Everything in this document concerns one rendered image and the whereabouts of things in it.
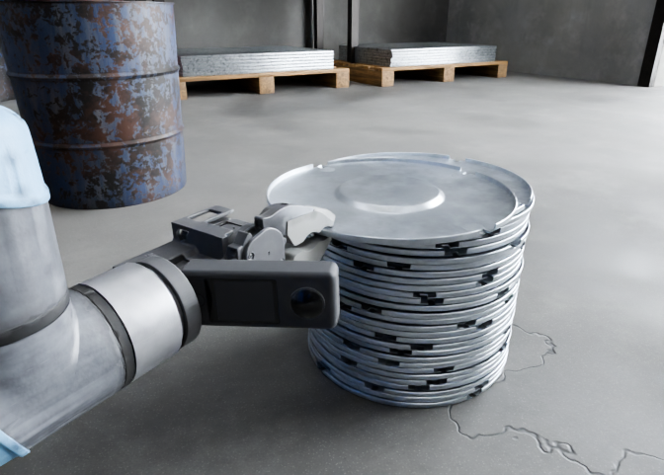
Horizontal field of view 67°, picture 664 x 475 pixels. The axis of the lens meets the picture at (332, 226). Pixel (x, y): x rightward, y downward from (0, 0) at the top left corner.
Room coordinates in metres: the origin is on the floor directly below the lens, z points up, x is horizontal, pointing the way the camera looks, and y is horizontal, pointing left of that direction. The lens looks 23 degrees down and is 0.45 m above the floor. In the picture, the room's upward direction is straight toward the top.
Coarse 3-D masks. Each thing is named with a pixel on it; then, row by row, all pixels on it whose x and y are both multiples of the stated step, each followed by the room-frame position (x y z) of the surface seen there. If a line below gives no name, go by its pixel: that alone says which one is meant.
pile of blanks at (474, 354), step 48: (336, 240) 0.54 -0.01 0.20; (480, 240) 0.50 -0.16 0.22; (384, 288) 0.51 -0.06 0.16; (432, 288) 0.48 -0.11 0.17; (480, 288) 0.50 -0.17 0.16; (336, 336) 0.53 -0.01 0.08; (384, 336) 0.51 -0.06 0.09; (432, 336) 0.48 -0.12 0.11; (480, 336) 0.50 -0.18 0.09; (384, 384) 0.49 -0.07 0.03; (432, 384) 0.49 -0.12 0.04; (480, 384) 0.52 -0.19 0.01
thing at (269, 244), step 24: (192, 216) 0.41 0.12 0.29; (216, 216) 0.41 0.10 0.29; (192, 240) 0.38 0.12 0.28; (216, 240) 0.36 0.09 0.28; (240, 240) 0.36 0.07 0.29; (264, 240) 0.37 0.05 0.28; (120, 264) 0.35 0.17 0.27; (144, 264) 0.32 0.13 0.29; (168, 264) 0.32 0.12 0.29; (192, 288) 0.31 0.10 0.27; (192, 312) 0.30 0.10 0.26; (192, 336) 0.30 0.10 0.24
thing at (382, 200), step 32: (352, 160) 0.71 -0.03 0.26; (384, 160) 0.71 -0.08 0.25; (416, 160) 0.70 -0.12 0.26; (288, 192) 0.57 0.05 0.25; (320, 192) 0.57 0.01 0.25; (352, 192) 0.56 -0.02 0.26; (384, 192) 0.56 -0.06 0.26; (416, 192) 0.56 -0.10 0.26; (448, 192) 0.57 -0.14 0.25; (480, 192) 0.57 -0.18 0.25; (512, 192) 0.56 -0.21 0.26; (352, 224) 0.47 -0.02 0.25; (384, 224) 0.47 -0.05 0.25; (416, 224) 0.47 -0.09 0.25; (448, 224) 0.47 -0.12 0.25; (480, 224) 0.47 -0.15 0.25
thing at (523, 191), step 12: (360, 156) 0.76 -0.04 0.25; (372, 156) 0.77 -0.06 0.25; (384, 156) 0.77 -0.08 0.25; (396, 156) 0.77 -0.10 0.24; (408, 156) 0.77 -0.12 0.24; (420, 156) 0.77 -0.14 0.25; (432, 156) 0.76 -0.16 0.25; (444, 156) 0.76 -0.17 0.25; (468, 168) 0.70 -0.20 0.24; (480, 168) 0.70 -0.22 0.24; (492, 168) 0.70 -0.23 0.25; (504, 168) 0.68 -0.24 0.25; (504, 180) 0.65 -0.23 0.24; (516, 180) 0.65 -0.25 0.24; (516, 192) 0.60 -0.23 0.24; (528, 192) 0.60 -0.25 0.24; (528, 204) 0.55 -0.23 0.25
